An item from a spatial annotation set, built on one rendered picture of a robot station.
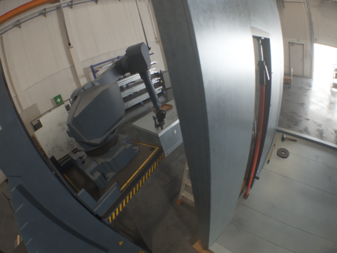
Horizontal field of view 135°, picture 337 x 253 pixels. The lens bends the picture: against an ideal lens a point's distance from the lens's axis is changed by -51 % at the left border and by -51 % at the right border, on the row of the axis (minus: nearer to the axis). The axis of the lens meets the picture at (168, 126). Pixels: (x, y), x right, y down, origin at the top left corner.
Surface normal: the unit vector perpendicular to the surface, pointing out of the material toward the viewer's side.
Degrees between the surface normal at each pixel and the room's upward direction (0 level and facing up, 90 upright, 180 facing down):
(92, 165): 45
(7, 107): 90
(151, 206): 0
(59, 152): 78
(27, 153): 90
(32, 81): 90
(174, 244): 0
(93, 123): 90
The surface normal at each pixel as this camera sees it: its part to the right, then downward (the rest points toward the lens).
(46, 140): 0.65, 0.04
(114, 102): 0.93, -0.02
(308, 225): -0.22, -0.84
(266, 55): -0.72, 0.47
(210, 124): 0.67, 0.24
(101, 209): 0.84, 0.09
